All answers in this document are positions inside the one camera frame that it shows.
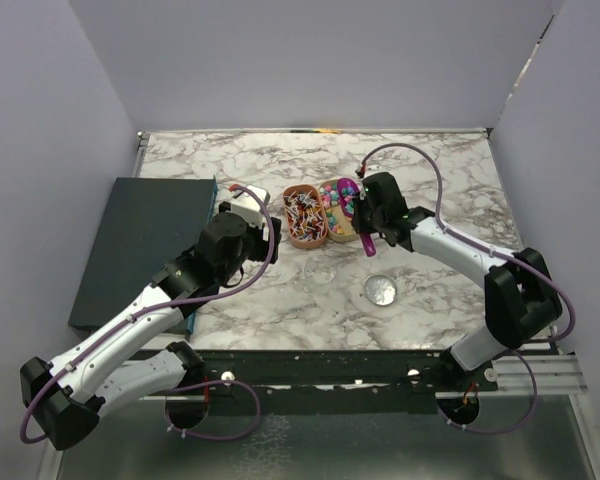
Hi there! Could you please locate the pink tray of lollipops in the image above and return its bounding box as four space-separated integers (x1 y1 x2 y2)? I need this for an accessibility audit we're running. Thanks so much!
282 184 328 250

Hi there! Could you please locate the purple plastic scoop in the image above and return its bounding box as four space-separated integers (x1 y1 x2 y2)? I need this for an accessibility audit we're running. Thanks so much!
337 177 376 257

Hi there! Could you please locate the tan tray of star candies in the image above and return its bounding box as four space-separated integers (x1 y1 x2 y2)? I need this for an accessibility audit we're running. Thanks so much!
318 179 358 243

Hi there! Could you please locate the clear glass jar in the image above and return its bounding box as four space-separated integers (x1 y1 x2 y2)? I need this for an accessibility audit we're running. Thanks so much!
304 255 337 293

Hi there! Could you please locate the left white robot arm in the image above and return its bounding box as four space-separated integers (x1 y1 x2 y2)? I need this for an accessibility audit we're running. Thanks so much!
19 203 281 451

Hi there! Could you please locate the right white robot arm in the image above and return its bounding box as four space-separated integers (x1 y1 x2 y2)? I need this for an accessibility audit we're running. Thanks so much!
352 172 562 391

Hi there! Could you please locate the silver jar lid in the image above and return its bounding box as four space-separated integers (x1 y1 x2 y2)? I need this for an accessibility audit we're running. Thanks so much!
364 274 397 307

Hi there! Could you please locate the dark blue box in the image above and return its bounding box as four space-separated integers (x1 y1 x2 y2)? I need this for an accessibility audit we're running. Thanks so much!
68 178 217 332

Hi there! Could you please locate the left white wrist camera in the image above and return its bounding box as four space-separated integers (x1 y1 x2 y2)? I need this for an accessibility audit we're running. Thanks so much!
229 185 270 228

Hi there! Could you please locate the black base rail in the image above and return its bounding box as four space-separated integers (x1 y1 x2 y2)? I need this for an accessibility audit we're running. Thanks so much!
181 350 497 416

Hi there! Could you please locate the aluminium extrusion rail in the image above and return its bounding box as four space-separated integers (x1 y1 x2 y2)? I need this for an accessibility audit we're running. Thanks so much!
483 355 588 395

